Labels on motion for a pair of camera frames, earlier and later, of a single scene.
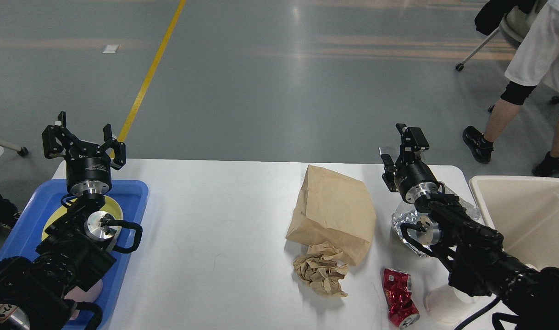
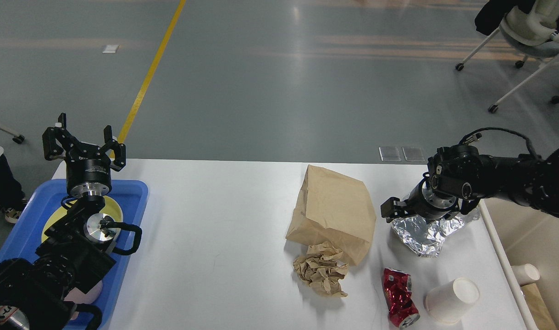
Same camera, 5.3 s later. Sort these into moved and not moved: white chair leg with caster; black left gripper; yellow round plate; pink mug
Moved: white chair leg with caster
Not moved: pink mug; yellow round plate; black left gripper
